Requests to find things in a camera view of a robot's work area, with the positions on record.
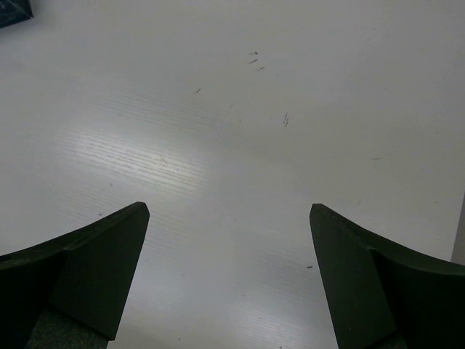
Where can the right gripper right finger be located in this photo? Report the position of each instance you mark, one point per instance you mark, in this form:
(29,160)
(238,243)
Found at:
(382,294)

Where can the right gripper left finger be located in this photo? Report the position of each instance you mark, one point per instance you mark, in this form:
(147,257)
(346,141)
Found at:
(70,291)

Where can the dark blue Barilla pasta box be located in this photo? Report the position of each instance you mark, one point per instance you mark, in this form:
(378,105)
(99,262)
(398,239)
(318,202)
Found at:
(14,12)

